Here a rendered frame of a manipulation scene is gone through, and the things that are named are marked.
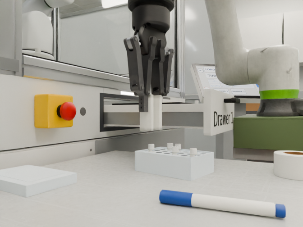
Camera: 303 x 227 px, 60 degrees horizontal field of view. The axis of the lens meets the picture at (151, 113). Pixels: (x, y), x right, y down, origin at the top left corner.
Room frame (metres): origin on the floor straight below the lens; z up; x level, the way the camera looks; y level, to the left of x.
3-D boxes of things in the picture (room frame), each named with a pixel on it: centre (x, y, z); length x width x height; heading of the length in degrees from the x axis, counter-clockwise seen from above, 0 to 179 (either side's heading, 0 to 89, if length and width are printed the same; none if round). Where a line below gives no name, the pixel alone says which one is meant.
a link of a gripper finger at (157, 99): (0.53, -0.01, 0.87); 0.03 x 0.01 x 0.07; 51
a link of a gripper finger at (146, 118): (0.51, 0.01, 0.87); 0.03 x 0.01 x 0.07; 51
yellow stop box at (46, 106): (0.58, 0.21, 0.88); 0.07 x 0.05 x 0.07; 152
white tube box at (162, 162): (0.50, -0.04, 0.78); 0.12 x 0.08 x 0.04; 51
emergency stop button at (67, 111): (0.56, 0.18, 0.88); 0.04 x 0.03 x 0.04; 152
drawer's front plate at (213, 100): (0.73, -0.20, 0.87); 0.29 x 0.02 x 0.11; 152
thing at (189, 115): (0.83, -0.01, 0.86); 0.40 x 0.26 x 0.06; 62
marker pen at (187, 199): (0.30, -0.08, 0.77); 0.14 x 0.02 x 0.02; 68
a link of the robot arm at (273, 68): (0.94, -0.44, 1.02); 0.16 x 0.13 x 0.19; 55
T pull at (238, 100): (0.72, -0.22, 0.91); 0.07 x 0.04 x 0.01; 152
